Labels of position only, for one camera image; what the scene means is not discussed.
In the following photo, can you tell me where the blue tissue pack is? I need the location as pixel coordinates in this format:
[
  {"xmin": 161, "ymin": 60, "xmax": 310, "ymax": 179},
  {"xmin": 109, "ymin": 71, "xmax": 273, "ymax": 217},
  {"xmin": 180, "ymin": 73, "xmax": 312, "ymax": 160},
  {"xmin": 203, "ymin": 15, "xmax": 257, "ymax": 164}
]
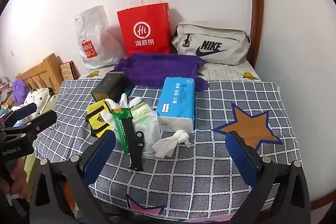
[{"xmin": 155, "ymin": 77, "xmax": 196, "ymax": 132}]

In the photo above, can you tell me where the white paper tissue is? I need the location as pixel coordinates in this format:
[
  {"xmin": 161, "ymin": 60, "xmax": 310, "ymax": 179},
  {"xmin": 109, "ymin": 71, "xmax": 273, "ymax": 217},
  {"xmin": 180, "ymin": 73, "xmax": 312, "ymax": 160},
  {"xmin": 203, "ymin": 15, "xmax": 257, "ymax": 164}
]
[{"xmin": 152, "ymin": 130, "xmax": 193, "ymax": 158}]

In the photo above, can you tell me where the green snack packet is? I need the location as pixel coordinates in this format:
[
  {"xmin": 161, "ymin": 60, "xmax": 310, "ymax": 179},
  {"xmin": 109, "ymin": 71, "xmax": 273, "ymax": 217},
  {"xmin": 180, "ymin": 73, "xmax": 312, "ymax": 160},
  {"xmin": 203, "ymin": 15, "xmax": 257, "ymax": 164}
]
[{"xmin": 112, "ymin": 108, "xmax": 135, "ymax": 155}]

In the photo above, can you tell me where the green tea packet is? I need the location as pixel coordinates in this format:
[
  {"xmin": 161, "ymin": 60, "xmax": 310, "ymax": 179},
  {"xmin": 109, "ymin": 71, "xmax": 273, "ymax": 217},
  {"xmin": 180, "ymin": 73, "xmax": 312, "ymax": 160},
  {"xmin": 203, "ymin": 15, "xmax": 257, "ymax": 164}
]
[{"xmin": 131, "ymin": 102, "xmax": 153, "ymax": 119}]

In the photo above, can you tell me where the white fruit print sheet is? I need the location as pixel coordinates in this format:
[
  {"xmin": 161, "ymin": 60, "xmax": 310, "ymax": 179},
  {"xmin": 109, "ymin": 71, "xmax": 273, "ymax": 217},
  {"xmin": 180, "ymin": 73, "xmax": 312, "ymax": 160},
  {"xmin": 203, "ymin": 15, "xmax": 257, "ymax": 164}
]
[{"xmin": 77, "ymin": 60, "xmax": 259, "ymax": 83}]

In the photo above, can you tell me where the brown wooden door frame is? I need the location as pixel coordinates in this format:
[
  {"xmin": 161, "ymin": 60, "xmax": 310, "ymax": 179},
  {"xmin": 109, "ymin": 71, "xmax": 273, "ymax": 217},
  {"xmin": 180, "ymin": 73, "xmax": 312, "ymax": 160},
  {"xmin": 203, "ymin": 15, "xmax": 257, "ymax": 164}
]
[{"xmin": 247, "ymin": 0, "xmax": 264, "ymax": 69}]

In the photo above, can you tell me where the person's left hand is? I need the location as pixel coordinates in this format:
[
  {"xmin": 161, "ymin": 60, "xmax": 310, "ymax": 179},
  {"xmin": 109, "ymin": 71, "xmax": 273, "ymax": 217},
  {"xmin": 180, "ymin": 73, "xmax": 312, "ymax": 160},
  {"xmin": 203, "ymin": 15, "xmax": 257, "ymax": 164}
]
[{"xmin": 10, "ymin": 156, "xmax": 28, "ymax": 198}]

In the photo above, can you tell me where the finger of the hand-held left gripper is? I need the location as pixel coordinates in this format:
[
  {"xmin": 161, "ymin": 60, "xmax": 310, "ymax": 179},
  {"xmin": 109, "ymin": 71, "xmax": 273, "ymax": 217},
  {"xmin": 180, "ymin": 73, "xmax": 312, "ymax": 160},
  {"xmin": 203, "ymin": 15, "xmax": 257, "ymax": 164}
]
[
  {"xmin": 0, "ymin": 103, "xmax": 38, "ymax": 130},
  {"xmin": 0, "ymin": 110, "xmax": 58, "ymax": 140}
]

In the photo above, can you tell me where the purple towel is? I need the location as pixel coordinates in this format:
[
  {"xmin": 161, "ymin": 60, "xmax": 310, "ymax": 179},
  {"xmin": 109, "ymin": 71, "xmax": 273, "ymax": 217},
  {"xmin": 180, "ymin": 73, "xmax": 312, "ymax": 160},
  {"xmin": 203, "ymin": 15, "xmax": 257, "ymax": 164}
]
[{"xmin": 115, "ymin": 53, "xmax": 210, "ymax": 90}]

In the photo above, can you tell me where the pink star sticker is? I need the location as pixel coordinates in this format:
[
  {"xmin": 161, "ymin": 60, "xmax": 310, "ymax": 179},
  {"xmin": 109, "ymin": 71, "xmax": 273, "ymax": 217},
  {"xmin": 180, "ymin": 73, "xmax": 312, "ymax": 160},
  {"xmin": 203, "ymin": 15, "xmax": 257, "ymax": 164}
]
[{"xmin": 126, "ymin": 194, "xmax": 167, "ymax": 216}]

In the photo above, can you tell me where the white plastic shopping bag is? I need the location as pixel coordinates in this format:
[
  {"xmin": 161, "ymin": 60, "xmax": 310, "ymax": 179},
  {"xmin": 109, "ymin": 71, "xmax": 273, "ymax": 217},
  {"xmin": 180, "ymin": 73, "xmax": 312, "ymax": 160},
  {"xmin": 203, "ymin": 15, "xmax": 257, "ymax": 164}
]
[{"xmin": 74, "ymin": 5, "xmax": 124, "ymax": 69}]

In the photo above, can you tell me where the orange star sticker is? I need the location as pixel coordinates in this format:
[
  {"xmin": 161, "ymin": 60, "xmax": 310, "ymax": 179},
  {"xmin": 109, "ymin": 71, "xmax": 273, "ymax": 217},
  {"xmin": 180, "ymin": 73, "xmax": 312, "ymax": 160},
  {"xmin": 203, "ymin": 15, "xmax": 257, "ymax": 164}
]
[{"xmin": 212, "ymin": 102, "xmax": 283, "ymax": 151}]

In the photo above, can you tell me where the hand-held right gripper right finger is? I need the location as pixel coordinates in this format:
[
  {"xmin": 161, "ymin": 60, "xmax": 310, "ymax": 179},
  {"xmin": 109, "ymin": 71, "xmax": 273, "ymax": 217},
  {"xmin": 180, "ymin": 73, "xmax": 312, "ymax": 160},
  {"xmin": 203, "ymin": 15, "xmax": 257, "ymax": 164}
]
[{"xmin": 225, "ymin": 131, "xmax": 311, "ymax": 224}]

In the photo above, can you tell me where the white dotted cushion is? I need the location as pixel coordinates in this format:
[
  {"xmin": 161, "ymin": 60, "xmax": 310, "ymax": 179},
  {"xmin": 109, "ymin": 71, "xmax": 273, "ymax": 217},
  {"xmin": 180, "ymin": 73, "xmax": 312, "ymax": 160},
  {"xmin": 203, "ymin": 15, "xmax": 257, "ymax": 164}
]
[{"xmin": 22, "ymin": 88, "xmax": 51, "ymax": 119}]

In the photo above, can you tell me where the yellow black strap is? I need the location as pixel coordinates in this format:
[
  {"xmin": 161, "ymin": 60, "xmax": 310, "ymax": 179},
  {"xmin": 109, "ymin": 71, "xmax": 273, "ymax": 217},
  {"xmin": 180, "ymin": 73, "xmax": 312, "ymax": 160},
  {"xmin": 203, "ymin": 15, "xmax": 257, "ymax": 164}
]
[{"xmin": 86, "ymin": 99, "xmax": 114, "ymax": 138}]

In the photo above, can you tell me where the grey fabric waist bag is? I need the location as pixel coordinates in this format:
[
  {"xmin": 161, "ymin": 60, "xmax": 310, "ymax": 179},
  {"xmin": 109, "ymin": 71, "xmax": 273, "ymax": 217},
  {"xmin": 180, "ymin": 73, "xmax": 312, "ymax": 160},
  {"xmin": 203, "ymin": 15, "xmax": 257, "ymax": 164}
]
[{"xmin": 172, "ymin": 21, "xmax": 251, "ymax": 65}]

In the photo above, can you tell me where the dark rectangular tin box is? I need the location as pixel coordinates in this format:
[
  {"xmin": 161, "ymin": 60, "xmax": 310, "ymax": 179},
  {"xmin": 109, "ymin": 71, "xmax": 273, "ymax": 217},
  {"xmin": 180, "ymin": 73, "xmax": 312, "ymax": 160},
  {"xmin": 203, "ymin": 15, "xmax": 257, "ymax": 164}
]
[{"xmin": 91, "ymin": 72, "xmax": 126, "ymax": 103}]

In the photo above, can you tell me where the white glove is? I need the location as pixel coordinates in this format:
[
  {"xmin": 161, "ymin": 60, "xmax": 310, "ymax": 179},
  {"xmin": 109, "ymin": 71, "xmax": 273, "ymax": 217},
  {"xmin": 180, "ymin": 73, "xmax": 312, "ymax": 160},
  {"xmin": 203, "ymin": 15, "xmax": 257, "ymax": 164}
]
[{"xmin": 101, "ymin": 93, "xmax": 143, "ymax": 130}]

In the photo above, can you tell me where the grey checkered bed sheet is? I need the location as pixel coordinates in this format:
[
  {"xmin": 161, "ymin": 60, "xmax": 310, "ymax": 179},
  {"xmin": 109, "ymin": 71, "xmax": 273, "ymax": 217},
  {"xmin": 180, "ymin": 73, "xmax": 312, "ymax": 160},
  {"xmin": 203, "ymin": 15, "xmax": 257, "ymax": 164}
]
[{"xmin": 34, "ymin": 80, "xmax": 302, "ymax": 224}]

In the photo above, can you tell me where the purple plush toy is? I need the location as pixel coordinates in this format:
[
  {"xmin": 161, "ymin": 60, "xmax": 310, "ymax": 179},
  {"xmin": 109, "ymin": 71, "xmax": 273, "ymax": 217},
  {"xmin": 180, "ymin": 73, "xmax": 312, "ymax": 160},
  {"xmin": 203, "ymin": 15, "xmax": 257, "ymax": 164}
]
[{"xmin": 12, "ymin": 79, "xmax": 30, "ymax": 106}]

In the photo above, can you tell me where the brown patterned box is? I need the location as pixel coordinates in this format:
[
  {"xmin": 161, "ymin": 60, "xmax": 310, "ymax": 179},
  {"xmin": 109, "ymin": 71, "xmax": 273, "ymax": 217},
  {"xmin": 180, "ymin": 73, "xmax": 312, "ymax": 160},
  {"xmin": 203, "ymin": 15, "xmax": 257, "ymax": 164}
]
[{"xmin": 59, "ymin": 61, "xmax": 80, "ymax": 81}]

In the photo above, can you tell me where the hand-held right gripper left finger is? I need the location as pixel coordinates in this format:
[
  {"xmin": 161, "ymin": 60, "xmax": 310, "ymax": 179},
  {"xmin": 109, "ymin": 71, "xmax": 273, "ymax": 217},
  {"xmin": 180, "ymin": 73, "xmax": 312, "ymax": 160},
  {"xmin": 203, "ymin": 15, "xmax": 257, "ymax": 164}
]
[{"xmin": 30, "ymin": 132, "xmax": 117, "ymax": 224}]

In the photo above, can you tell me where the red paper shopping bag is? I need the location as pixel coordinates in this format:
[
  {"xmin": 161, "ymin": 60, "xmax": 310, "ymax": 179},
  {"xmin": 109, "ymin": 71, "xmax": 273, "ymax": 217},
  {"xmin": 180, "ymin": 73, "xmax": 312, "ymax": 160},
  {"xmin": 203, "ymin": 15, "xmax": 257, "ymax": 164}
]
[{"xmin": 117, "ymin": 0, "xmax": 172, "ymax": 56}]

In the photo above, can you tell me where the wooden headboard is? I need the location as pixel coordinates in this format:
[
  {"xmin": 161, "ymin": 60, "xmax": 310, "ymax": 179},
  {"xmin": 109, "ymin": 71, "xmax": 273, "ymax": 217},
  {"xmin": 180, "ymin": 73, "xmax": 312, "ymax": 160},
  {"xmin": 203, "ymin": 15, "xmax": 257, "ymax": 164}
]
[{"xmin": 16, "ymin": 53, "xmax": 63, "ymax": 94}]

